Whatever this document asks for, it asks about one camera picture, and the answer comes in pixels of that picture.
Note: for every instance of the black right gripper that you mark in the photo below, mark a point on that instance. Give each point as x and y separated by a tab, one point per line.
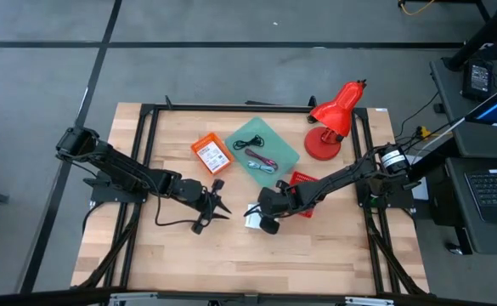
273	202

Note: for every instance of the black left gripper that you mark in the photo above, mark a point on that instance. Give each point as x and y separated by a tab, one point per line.
193	193

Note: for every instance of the white card reader box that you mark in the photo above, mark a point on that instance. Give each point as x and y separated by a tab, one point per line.
252	223

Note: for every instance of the white box with barcode label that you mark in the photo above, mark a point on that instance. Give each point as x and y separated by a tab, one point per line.
214	156

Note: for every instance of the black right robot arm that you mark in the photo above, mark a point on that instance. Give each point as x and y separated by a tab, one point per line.
346	174

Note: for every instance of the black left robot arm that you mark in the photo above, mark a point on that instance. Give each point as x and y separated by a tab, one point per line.
116	168

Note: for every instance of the teal translucent plastic bin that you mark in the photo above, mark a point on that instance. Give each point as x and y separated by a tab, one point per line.
282	149

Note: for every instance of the red slotted plastic basket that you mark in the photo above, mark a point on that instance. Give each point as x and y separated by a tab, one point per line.
303	176

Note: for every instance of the orange slotted plastic basket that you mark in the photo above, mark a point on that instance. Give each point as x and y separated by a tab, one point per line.
202	140

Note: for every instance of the silver aluminium crossbar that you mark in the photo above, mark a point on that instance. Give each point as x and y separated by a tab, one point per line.
146	297

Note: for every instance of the red desk lamp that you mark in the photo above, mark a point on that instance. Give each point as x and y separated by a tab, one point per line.
337	110

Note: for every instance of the white paper sheet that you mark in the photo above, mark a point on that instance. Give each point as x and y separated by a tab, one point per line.
421	193

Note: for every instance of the yellow power plug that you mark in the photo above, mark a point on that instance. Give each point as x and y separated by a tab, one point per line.
422	132

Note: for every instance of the dark grey desk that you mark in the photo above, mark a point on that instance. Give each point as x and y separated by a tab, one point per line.
460	229
447	106

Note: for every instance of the black laptop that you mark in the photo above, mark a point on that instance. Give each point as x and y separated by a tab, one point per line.
494	195

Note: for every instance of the black power adapter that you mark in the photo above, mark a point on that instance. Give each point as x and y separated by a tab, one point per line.
479	78

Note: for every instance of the person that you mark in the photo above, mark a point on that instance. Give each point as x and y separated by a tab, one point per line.
486	30

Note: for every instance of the black aluminium table frame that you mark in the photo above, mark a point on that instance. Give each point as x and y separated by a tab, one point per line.
231	108

